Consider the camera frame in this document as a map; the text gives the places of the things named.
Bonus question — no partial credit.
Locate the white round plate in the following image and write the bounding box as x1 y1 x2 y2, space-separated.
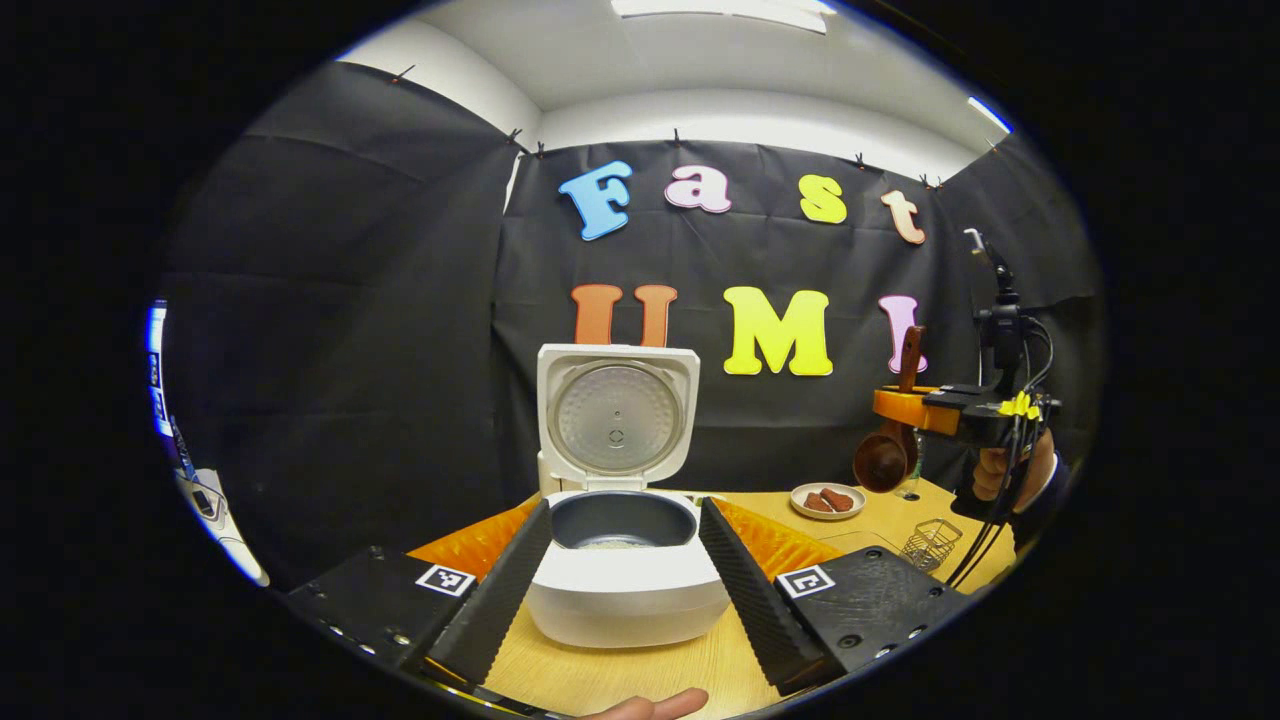
790 482 867 521

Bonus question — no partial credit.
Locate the white rice cooker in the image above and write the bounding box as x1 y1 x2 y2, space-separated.
522 343 733 649

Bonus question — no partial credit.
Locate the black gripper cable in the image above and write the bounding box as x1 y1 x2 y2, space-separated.
945 320 1056 589

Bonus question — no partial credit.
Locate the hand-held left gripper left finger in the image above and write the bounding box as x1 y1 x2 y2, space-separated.
283 497 554 689

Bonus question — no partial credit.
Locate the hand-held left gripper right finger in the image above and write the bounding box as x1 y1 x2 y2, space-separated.
698 495 976 696

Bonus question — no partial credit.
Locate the black backdrop cloth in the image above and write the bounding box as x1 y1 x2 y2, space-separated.
160 60 1101 591

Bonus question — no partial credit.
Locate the computer monitor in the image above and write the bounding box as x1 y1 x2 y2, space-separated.
146 300 169 439

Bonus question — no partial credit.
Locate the wire chopstick holder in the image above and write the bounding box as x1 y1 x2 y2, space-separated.
900 518 964 574

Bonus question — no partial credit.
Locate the brown wooden spoon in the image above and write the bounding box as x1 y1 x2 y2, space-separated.
853 325 926 493

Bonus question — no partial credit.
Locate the long ceiling light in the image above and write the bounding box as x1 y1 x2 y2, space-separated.
612 0 836 34

